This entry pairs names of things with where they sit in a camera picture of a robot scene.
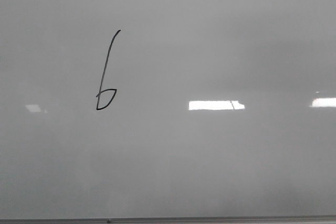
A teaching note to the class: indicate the white whiteboard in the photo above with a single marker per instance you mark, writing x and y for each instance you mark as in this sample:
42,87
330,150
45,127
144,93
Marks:
167,108

